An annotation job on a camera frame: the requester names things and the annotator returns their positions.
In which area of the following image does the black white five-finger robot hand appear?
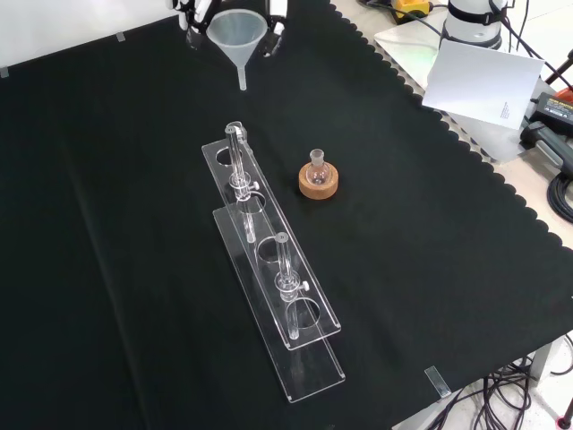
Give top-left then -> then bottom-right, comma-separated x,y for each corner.
166,0 -> 290,58

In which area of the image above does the translucent plastic funnel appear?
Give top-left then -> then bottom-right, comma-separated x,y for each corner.
206,10 -> 271,92

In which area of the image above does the small glass round-bottom flask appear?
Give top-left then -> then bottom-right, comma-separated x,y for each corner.
307,149 -> 331,186

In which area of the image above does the clear acrylic funnel stand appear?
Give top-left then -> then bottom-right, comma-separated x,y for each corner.
200,120 -> 346,405

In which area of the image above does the black bench cloth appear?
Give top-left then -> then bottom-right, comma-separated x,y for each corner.
0,0 -> 573,430

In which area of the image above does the yellow stop button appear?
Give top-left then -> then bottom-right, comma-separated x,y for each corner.
391,0 -> 433,24

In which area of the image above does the pale white board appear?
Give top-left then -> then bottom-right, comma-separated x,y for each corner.
422,40 -> 546,131

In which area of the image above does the black power plug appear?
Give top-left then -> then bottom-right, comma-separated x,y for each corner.
520,120 -> 573,172

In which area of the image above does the black power adapter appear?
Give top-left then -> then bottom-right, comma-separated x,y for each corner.
530,91 -> 573,125

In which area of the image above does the brown cork ring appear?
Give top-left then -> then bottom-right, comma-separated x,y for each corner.
298,163 -> 341,200

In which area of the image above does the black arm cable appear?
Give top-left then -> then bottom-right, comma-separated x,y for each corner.
490,0 -> 573,90

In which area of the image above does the coiled black cable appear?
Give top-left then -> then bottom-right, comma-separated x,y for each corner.
548,172 -> 573,224

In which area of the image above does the black floor cable bundle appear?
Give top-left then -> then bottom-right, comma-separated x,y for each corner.
429,353 -> 573,430

